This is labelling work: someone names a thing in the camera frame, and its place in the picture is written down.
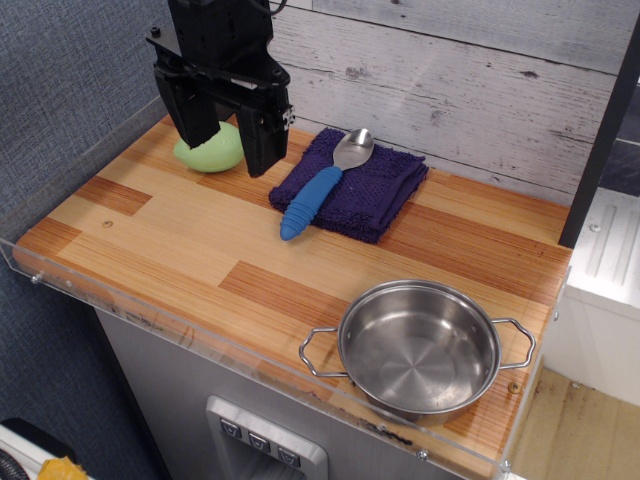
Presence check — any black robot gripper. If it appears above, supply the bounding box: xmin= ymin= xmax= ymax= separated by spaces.
xmin=146 ymin=1 xmax=290 ymax=178

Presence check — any green plastic lime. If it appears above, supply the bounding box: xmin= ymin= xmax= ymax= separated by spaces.
xmin=173 ymin=122 xmax=244 ymax=173

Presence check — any purple folded rag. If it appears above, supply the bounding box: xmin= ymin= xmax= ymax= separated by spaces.
xmin=269 ymin=128 xmax=428 ymax=244

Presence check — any grey toy fridge cabinet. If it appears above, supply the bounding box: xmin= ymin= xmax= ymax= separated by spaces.
xmin=98 ymin=312 xmax=454 ymax=479

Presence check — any stainless steel pot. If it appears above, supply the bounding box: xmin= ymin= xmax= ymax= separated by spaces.
xmin=298 ymin=279 xmax=539 ymax=429

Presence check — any silver dispenser button panel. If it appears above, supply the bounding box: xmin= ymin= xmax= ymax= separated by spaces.
xmin=206 ymin=395 xmax=329 ymax=479

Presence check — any white toy sink counter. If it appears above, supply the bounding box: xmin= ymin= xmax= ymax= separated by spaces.
xmin=541 ymin=188 xmax=639 ymax=405

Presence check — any blue handled metal spoon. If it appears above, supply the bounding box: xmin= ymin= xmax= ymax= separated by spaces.
xmin=279 ymin=128 xmax=374 ymax=241

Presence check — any clear acrylic guard rail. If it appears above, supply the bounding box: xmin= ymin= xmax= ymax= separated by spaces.
xmin=0 ymin=69 xmax=573 ymax=480

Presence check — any dark right vertical post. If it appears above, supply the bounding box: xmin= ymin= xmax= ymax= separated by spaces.
xmin=558 ymin=19 xmax=639 ymax=248

